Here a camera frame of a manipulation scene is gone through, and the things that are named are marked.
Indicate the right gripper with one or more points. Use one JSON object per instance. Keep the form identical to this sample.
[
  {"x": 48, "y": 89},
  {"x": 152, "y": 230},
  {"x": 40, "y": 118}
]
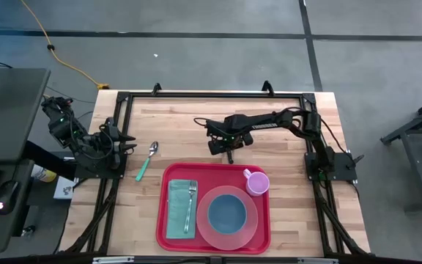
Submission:
[{"x": 222, "y": 141}]

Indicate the pink plastic mug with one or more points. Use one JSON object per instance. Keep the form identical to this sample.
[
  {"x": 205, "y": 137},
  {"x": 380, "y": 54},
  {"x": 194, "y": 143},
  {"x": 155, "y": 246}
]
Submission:
[{"x": 258, "y": 183}]

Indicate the silver metal fork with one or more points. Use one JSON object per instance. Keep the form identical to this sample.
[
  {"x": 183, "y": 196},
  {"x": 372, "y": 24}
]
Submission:
[{"x": 190, "y": 205}]

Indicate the silver metal bracket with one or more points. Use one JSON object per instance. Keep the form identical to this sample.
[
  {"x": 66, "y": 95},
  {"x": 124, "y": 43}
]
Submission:
[
  {"x": 319, "y": 261},
  {"x": 112, "y": 260}
]

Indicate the black frame clamp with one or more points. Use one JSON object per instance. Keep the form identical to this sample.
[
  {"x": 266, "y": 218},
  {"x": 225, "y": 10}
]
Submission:
[
  {"x": 156, "y": 89},
  {"x": 268, "y": 88}
]

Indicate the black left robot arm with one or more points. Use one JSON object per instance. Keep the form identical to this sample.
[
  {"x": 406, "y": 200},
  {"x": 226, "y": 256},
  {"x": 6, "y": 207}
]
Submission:
[{"x": 64, "y": 128}]

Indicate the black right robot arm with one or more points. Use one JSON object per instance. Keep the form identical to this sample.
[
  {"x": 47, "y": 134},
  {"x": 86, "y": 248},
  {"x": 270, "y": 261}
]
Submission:
[{"x": 262, "y": 124}]

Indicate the white cardboard box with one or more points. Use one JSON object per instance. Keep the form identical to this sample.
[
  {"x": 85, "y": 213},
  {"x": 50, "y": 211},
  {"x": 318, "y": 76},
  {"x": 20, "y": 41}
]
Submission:
[{"x": 64, "y": 187}]

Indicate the teal cloth napkin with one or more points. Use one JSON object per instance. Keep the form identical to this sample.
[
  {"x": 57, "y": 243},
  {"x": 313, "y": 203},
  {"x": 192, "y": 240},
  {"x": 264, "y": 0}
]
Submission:
[{"x": 176, "y": 209}]

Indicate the blue-grey bowl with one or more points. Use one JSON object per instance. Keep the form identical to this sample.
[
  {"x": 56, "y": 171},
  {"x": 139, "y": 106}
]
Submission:
[{"x": 227, "y": 214}]

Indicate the black side desk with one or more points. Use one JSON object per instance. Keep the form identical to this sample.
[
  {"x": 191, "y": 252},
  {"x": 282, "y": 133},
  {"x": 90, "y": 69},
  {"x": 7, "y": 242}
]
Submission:
[{"x": 9, "y": 110}]

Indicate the black computer mouse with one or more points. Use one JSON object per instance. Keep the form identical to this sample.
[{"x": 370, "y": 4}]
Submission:
[{"x": 6, "y": 196}]

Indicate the black aluminium table frame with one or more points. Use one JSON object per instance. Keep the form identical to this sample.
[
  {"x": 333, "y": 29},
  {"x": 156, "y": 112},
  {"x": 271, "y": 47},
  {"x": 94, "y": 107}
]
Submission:
[{"x": 214, "y": 95}]

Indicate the red plastic tray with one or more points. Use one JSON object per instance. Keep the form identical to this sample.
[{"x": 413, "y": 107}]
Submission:
[{"x": 211, "y": 174}]

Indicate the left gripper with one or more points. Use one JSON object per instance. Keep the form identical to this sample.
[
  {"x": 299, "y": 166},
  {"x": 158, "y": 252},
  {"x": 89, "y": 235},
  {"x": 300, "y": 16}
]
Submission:
[{"x": 111, "y": 146}]

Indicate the yellow and white bottle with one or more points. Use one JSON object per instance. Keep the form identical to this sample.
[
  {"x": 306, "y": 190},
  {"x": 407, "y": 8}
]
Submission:
[{"x": 44, "y": 174}]

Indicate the pink plastic plate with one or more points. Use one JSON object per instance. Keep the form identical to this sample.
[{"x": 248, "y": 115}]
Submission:
[{"x": 227, "y": 242}]

